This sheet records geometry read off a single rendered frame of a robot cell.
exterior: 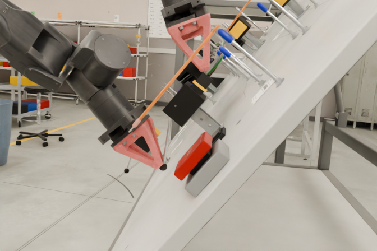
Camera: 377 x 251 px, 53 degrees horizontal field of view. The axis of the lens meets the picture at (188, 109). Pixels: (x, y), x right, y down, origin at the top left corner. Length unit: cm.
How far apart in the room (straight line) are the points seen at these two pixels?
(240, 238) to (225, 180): 59
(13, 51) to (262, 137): 39
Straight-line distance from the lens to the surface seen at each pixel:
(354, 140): 127
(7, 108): 407
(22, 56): 60
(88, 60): 57
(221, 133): 53
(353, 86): 765
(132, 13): 869
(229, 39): 46
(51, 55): 61
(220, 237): 94
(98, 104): 61
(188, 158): 40
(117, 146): 61
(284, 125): 36
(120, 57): 56
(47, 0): 971
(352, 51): 37
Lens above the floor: 122
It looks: 9 degrees down
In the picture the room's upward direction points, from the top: 4 degrees clockwise
